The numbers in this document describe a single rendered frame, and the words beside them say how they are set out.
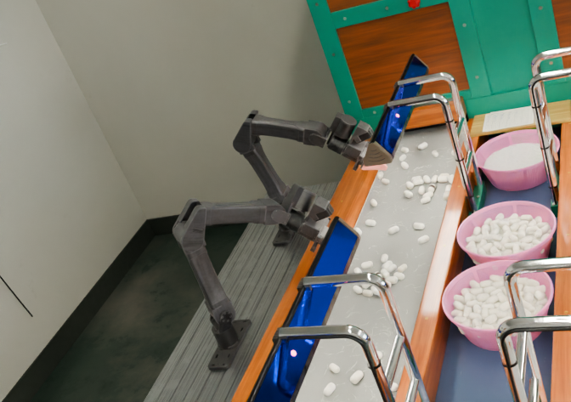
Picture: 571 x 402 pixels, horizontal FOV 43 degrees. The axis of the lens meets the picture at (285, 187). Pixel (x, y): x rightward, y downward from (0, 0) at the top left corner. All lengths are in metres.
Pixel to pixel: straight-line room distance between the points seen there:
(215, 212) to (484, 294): 0.73
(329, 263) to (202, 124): 2.54
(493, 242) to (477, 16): 0.86
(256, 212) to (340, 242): 0.45
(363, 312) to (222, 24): 2.10
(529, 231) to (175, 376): 1.08
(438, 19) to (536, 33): 0.33
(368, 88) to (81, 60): 1.93
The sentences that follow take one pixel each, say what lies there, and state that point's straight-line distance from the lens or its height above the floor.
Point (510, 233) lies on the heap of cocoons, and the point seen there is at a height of 0.74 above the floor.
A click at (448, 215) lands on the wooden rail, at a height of 0.76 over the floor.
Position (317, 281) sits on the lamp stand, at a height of 1.12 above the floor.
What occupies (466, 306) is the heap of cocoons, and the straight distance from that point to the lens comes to 1.88.
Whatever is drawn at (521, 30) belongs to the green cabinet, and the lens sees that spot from 2.60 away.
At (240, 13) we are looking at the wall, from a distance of 3.64.
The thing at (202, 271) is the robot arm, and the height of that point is 0.95.
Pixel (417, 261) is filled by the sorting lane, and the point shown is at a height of 0.74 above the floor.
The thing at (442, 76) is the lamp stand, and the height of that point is 1.11.
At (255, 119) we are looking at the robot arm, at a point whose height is 1.12.
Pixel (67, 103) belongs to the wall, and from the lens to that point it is 4.16.
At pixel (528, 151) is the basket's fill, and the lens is 2.50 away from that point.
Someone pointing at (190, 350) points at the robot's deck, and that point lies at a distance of 2.23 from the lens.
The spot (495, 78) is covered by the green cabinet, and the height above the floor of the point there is 0.90.
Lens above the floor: 1.91
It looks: 25 degrees down
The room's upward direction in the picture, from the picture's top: 22 degrees counter-clockwise
